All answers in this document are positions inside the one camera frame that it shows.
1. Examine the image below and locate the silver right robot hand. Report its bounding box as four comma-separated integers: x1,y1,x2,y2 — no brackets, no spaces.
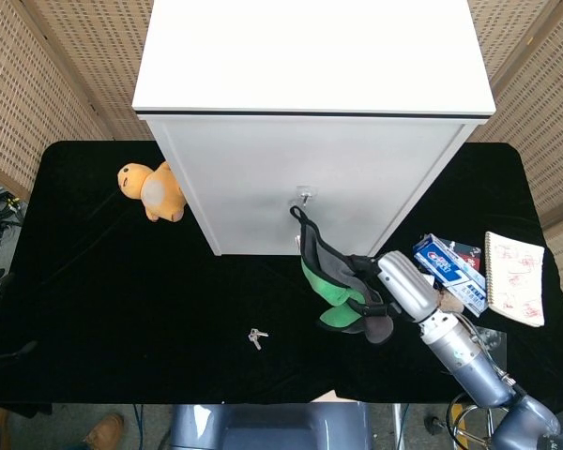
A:
349,250,442,324

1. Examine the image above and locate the green and grey cloth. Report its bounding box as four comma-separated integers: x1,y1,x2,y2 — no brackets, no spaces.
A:
289,204,395,346

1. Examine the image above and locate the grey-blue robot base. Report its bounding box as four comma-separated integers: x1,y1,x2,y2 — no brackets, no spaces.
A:
168,402,374,450

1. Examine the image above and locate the blue toothpaste box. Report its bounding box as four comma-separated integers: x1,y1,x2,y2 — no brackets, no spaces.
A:
412,232,489,318

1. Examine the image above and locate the dark red small box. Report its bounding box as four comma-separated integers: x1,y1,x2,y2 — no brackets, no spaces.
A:
438,236,482,272

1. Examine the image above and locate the dark glossy card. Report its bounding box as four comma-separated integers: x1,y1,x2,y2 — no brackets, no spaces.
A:
472,326,509,363

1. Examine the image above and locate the spiral notebook with red drawings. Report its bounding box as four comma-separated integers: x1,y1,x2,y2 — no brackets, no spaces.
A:
484,231,546,328

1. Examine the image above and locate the black velvet tablecloth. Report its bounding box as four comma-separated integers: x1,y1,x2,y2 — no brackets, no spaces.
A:
0,139,563,416

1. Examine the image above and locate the tan cardboard piece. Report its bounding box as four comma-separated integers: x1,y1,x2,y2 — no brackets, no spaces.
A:
312,389,353,403

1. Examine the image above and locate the silver key bunch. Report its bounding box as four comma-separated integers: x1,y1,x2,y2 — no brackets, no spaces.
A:
247,327,270,352

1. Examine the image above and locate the yellow plush toy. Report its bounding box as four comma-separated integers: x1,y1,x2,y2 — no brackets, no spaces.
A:
116,161,188,223

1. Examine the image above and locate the woven rattan folding screen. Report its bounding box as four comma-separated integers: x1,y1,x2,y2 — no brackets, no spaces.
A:
466,0,563,329
0,0,159,203

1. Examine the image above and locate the white cabinet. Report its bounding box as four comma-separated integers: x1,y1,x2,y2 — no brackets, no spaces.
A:
131,0,497,257

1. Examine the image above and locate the black cable bundle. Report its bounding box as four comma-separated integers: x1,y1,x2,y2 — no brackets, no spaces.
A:
0,187,27,257

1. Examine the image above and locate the chrome stool frame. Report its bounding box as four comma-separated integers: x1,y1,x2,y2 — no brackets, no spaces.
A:
448,391,512,446

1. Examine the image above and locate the blue cable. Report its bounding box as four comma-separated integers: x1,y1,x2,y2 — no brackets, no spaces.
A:
132,403,145,450

